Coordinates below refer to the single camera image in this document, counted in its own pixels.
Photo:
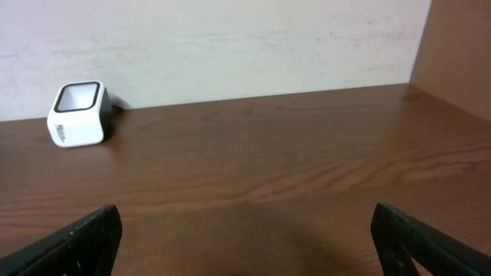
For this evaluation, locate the white barcode scanner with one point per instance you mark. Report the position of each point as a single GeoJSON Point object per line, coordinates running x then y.
{"type": "Point", "coordinates": [81, 115]}

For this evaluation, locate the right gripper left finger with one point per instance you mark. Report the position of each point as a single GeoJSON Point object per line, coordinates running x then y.
{"type": "Point", "coordinates": [87, 246]}

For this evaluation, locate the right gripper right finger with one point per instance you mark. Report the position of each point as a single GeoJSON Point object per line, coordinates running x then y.
{"type": "Point", "coordinates": [402, 241]}

